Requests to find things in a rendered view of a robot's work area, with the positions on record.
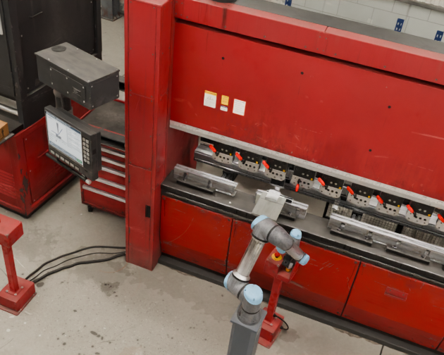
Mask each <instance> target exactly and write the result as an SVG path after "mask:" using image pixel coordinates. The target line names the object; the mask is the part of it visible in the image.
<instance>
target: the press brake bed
mask: <svg viewBox="0 0 444 355"><path fill-rule="evenodd" d="M253 221H254V219H252V218H248V217H246V216H242V215H240V214H237V213H233V212H231V211H227V210H225V209H222V208H219V207H216V206H212V205H210V204H206V203H204V202H201V201H197V200H194V199H191V198H188V197H184V196H182V195H179V194H176V193H173V192H169V191H167V190H164V189H161V215H160V231H159V239H160V245H161V256H160V257H159V259H158V263H160V264H161V265H164V266H168V267H170V268H173V269H176V270H179V271H181V272H184V273H187V274H189V275H193V276H195V277H197V278H201V279H203V280H206V281H208V282H212V283H214V284H216V285H220V286H222V287H225V286H224V280H225V278H226V276H227V274H228V273H229V272H231V271H232V270H235V269H237V267H238V265H239V263H240V261H241V259H242V257H243V255H244V253H245V251H246V249H247V247H248V245H249V243H250V241H251V239H252V235H251V234H252V231H253V230H252V229H251V224H252V222H253ZM275 247H276V246H274V245H273V244H271V243H270V242H269V243H266V244H265V245H264V247H263V249H262V250H261V253H260V255H259V257H258V259H257V261H256V263H255V264H254V267H253V269H252V271H251V273H250V274H249V276H250V280H249V284H253V285H258V286H259V287H260V288H261V290H262V292H263V299H262V301H265V302H267V303H268V302H269V298H270V295H271V289H272V286H273V280H274V277H273V276H272V275H269V274H268V273H265V272H264V264H265V261H266V259H267V257H268V256H269V255H270V253H271V252H272V251H273V250H274V248H275ZM299 248H300V249H301V250H302V251H303V252H304V253H306V254H307V255H308V256H309V261H308V262H307V264H305V265H301V264H299V268H298V271H297V272H296V274H295V275H294V277H293V278H292V280H291V281H290V282H289V284H288V283H286V282H283V283H282V286H281V289H280V295H279V298H278V303H277V306H278V307H280V308H282V309H285V310H288V311H291V312H293V313H296V314H299V315H301V316H304V317H307V318H311V319H312V320H316V321H318V322H320V323H324V324H327V325H329V326H332V327H335V328H338V329H341V330H344V331H347V332H350V333H352V334H354V335H358V336H360V337H363V338H365V339H368V340H371V341H374V342H377V343H379V344H382V345H384V346H387V347H390V348H392V349H396V350H398V351H401V352H404V353H406V354H409V355H444V282H442V281H440V280H436V279H433V278H430V277H427V276H425V275H421V274H418V273H415V272H412V271H410V270H406V269H404V268H400V267H397V266H394V265H391V264H389V263H385V262H382V261H379V260H376V259H373V258H370V257H368V256H363V255H361V254H357V253H354V252H352V251H348V250H346V249H342V248H340V247H336V246H333V245H331V244H327V243H325V242H321V241H318V240H316V239H312V238H310V237H306V236H304V235H302V238H301V240H300V246H299ZM387 287H390V288H393V289H396V290H399V291H401V292H405V293H408V296H407V298H406V302H404V301H400V300H398V299H394V298H392V297H388V296H386V295H384V294H385V292H386V289H387Z"/></svg>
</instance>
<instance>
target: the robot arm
mask: <svg viewBox="0 0 444 355"><path fill-rule="evenodd" d="M251 229H252V230H253V231H252V234H251V235H252V239H251V241H250V243H249V245H248V247H247V249H246V251H245V253H244V255H243V257H242V259H241V261H240V263H239V265H238V267H237V269H235V270H232V271H231V272H229V273H228V274H227V276H226V278H225V280H224V286H225V288H226V289H227V290H228V291H229V292H231V293H232V294H233V295H234V296H235V297H237V298H238V299H239V300H240V301H241V302H242V305H241V306H240V307H239V309H238V312H237V317H238V320H239V321H240V322H241V323H243V324H245V325H256V324H257V323H259V321H260V320H261V310H260V308H261V302H262V299H263V292H262V290H261V288H260V287H259V286H258V285H253V284H249V280H250V276H249V274H250V273H251V271H252V269H253V267H254V264H255V263H256V261H257V259H258V257H259V255H260V253H261V250H262V249H263V247H264V245H265V244H266V243H269V242H270V243H271V244H273V245H274V246H276V249H277V251H278V252H279V253H280V254H284V253H286V254H285V255H284V257H283V262H282V265H283V266H285V267H286V268H287V269H291V268H292V267H293V266H294V265H295V264H296V261H297V262H298V263H300V264H301V265H305V264H307V262H308V261H309V256H308V255H307V254H306V253H304V252H303V251H302V250H301V249H300V248H299V246H300V240H301V238H302V233H301V231H300V230H298V229H292V230H291V232H290V234H288V233H287V232H286V231H285V230H284V229H283V228H282V227H281V226H280V225H279V224H277V223H276V222H274V221H273V220H271V219H270V218H269V217H267V216H265V215H260V216H258V217H257V218H256V219H255V220H254V221H253V222H252V224H251Z"/></svg>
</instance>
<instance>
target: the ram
mask: <svg viewBox="0 0 444 355"><path fill-rule="evenodd" d="M205 90H206V91H209V92H213V93H216V107H215V108H212V107H210V106H205V105H204V95H205ZM222 95H224V96H229V99H228V105H224V104H222V103H221V98H222ZM234 99H239V100H242V101H246V105H245V114H244V116H241V115H238V114H235V113H233V102H234ZM221 106H225V107H228V110H227V111H223V110H221ZM170 120H172V121H175V122H178V123H182V124H185V125H189V126H192V127H196V128H199V129H201V130H206V131H208V132H212V133H215V134H218V135H222V136H225V137H229V138H232V139H236V140H239V141H241V142H246V143H248V144H253V145H255V146H258V147H262V148H265V149H269V150H272V151H276V152H279V153H282V154H286V155H288V156H293V157H295V158H300V159H302V160H306V161H309V162H312V163H316V164H319V165H322V166H326V167H329V168H333V169H336V170H340V171H342V172H345V173H349V174H352V175H356V176H360V177H362V178H366V179H369V180H373V181H376V182H380V183H383V184H385V185H390V186H392V187H396V188H399V189H403V190H406V191H409V192H413V193H416V194H420V195H423V196H425V197H430V198H432V199H437V200H439V201H444V85H440V84H437V83H434V82H429V81H425V80H420V79H417V78H414V77H409V76H406V75H401V74H397V73H392V72H389V71H386V70H381V69H378V68H372V67H369V66H365V65H362V64H358V63H353V62H350V61H345V60H342V59H339V58H333V57H330V56H325V55H322V54H317V53H314V52H310V51H305V50H302V49H297V48H294V47H291V46H286V45H283V44H278V43H275V42H270V41H266V40H263V39H258V38H255V37H250V36H247V35H242V34H238V33H235V32H230V31H227V30H222V29H218V28H216V27H211V26H208V25H203V24H199V23H194V22H191V21H188V20H183V19H178V20H177V21H175V32H174V47H173V74H172V88H171V115H170ZM170 127H171V128H175V129H177V130H181V131H184V132H188V133H191V134H194V135H198V136H200V137H205V138H207V139H212V140H214V141H217V142H221V143H224V144H228V145H231V146H233V147H237V148H240V149H244V150H247V151H251V152H254V153H256V154H261V155H263V156H268V157H270V158H274V159H277V160H280V161H284V162H287V163H291V164H293V165H296V166H300V167H303V168H307V169H310V170H314V171H317V172H320V173H324V174H327V175H330V176H333V177H336V178H340V179H343V180H347V181H350V182H354V183H357V184H359V185H364V186H366V187H370V188H373V189H377V190H380V191H382V192H387V193H389V194H394V195H396V196H399V197H403V198H406V199H410V200H412V201H417V202H419V203H423V204H426V205H429V206H433V207H436V208H440V209H443V210H444V206H441V205H439V204H435V203H432V202H429V201H425V200H423V199H418V198H416V197H411V196H409V195H406V194H402V193H399V192H395V191H393V190H389V189H386V188H382V187H379V186H375V185H372V184H369V183H366V182H362V181H359V180H355V179H352V178H350V177H345V176H343V175H339V174H336V173H332V172H329V171H326V170H322V169H319V168H315V167H312V166H308V165H305V164H303V163H298V162H296V161H291V160H289V159H286V158H282V157H279V156H275V155H273V154H268V153H266V152H262V151H259V150H256V149H252V148H249V147H245V146H242V145H239V144H235V143H232V142H228V141H225V140H223V139H219V138H216V137H212V136H209V135H205V134H202V133H200V132H195V131H193V130H189V129H186V128H183V127H179V126H176V125H172V124H170Z"/></svg>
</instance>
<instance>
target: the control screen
mask: <svg viewBox="0 0 444 355"><path fill-rule="evenodd" d="M46 115H47V127H48V135H49V143H50V144H51V145H52V146H54V147H56V148H57V149H59V150H60V151H62V152H63V153H65V154H66V155H68V156H69V157H71V158H72V159H74V160H75V161H77V162H78V163H80V164H82V144H81V132H79V131H78V130H76V129H75V128H73V127H71V126H70V125H68V124H66V123H65V122H63V121H62V120H60V119H58V118H57V117H55V116H53V115H52V114H50V113H49V112H47V111H46ZM55 139H57V140H58V142H55Z"/></svg>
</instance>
